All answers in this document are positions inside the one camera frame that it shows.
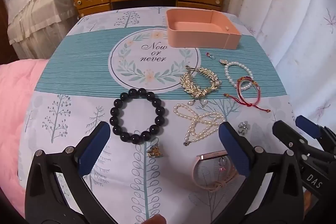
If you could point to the white lace cover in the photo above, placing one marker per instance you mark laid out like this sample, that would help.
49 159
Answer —
39 3

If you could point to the silver flower charm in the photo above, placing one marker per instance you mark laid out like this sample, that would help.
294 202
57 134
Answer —
242 126

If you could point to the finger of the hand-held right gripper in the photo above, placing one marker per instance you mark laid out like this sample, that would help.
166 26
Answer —
309 126
287 137

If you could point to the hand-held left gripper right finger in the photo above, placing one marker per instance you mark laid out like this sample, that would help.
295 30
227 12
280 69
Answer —
235 150

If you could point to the person's left hand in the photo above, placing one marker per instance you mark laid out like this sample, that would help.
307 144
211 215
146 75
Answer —
157 220

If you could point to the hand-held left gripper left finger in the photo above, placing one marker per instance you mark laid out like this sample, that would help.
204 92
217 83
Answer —
97 145

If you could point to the pink plastic box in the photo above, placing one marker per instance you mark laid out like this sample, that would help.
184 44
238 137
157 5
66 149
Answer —
199 37

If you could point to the pink blanket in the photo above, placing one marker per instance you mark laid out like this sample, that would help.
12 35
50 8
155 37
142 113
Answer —
18 98

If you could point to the printed tablecloth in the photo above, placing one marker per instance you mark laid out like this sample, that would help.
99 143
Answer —
86 77

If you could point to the pink wrist watch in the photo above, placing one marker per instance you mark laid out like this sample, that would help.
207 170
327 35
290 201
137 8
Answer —
210 154

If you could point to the white leaf print cloth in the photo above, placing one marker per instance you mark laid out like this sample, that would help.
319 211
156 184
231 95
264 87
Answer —
283 16

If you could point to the small gold charm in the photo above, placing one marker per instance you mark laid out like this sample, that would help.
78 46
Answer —
154 152

